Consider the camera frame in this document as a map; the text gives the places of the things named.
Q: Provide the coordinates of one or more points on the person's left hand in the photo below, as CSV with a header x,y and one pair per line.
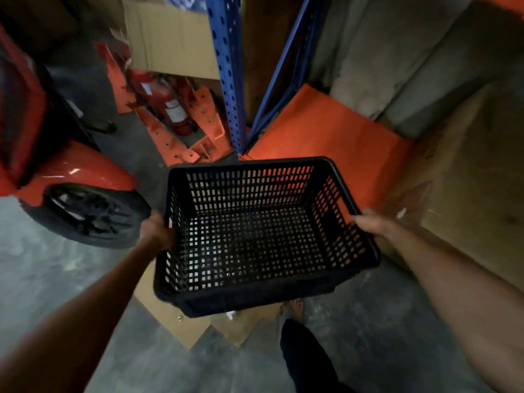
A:
x,y
155,232

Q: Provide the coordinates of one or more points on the person's right hand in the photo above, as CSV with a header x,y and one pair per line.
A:
x,y
373,221

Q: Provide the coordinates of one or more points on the person's right fingers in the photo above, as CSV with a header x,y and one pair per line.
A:
x,y
362,219

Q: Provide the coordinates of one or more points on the black plastic crate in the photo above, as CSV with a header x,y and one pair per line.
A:
x,y
262,237

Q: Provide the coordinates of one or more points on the person's right forearm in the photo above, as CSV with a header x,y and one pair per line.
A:
x,y
458,294

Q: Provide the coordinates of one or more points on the person's left forearm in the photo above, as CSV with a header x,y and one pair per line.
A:
x,y
77,323

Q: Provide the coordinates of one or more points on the orange shelf panel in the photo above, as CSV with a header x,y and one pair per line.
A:
x,y
327,139

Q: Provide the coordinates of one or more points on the person's foot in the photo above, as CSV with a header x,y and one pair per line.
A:
x,y
293,310

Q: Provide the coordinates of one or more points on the large brown cardboard carton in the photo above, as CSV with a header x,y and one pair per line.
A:
x,y
470,180

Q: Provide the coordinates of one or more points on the person's leg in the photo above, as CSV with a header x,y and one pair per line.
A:
x,y
309,360

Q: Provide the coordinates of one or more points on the blue rack brace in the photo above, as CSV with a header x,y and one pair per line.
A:
x,y
282,73

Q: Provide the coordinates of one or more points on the flat cardboard sheet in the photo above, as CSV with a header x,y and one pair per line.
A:
x,y
180,319

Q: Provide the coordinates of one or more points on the orange perforated metal beam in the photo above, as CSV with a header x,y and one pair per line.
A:
x,y
163,139

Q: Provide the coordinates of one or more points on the red fire extinguisher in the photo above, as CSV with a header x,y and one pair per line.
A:
x,y
166,102

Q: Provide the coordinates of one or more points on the brown cardboard box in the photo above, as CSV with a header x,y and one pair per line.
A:
x,y
172,40

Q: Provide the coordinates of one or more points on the red scooter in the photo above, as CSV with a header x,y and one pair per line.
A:
x,y
53,155

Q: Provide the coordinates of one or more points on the orange metal bracket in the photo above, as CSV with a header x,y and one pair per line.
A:
x,y
206,118

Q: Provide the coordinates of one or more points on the blue perforated rack post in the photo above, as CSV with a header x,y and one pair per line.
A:
x,y
229,69

